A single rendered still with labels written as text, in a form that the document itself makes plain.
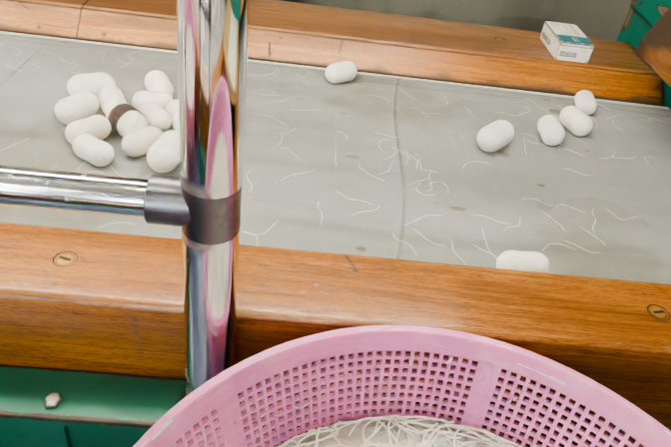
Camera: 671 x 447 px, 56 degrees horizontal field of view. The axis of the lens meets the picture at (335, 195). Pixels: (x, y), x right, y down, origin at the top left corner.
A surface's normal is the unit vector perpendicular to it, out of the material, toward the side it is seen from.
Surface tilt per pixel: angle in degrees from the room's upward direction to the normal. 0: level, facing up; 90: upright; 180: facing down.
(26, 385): 0
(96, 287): 0
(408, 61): 45
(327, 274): 0
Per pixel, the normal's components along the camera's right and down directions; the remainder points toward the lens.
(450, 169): 0.12, -0.81
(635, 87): 0.08, -0.17
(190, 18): -0.45, 0.47
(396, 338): 0.13, 0.35
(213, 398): 0.75, 0.22
